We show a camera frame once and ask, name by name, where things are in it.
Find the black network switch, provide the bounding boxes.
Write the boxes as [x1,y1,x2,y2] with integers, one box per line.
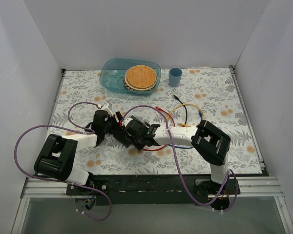
[113,130,131,148]

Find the red ethernet cable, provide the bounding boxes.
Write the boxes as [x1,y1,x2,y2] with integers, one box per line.
[144,106,174,152]

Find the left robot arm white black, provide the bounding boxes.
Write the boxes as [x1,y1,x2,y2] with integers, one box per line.
[34,110,123,195]

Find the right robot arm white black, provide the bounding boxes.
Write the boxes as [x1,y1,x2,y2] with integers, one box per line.
[122,117,231,194]

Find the teal plastic tub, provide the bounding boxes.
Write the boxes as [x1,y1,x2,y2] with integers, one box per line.
[100,58,161,96]

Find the woven wicker round plate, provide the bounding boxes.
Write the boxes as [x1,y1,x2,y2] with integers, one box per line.
[124,65,158,92]

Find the floral table mat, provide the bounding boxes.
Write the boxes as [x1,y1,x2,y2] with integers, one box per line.
[49,68,261,175]

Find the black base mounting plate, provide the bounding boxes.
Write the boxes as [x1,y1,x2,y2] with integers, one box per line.
[66,175,240,206]

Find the blue plastic cup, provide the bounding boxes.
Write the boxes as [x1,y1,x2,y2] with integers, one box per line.
[168,68,182,87]

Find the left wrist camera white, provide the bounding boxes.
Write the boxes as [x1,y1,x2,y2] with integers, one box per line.
[101,102,113,116]

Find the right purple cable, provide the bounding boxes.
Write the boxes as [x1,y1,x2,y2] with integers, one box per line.
[123,104,239,207]

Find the purple cable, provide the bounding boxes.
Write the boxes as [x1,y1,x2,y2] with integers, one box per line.
[14,101,112,221]
[123,104,239,207]

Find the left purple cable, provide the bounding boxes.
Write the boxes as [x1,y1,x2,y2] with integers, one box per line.
[14,101,112,221]

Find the yellow ethernet cable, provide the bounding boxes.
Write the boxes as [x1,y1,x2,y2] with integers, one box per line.
[170,103,206,127]

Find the black ethernet cable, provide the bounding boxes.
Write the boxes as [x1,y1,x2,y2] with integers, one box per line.
[173,95,188,125]

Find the blue ethernet cable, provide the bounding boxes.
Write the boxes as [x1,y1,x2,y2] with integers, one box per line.
[168,110,204,149]

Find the aluminium frame rail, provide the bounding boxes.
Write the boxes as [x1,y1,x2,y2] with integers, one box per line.
[21,176,284,198]

